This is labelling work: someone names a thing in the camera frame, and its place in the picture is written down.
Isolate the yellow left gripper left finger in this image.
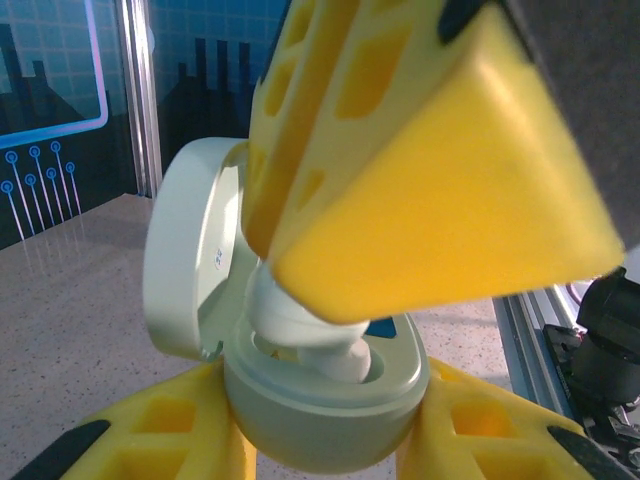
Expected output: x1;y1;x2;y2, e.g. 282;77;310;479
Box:
9;361;259;480

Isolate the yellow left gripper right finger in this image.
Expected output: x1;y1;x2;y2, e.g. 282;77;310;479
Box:
398;356;637;480

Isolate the mint green wireless earbud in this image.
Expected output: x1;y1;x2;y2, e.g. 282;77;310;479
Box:
246;259;374;386

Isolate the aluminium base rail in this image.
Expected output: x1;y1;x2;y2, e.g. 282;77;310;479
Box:
491;288;601;437

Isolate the aluminium frame post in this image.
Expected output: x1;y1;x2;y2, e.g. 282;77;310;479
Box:
116;0;163;199

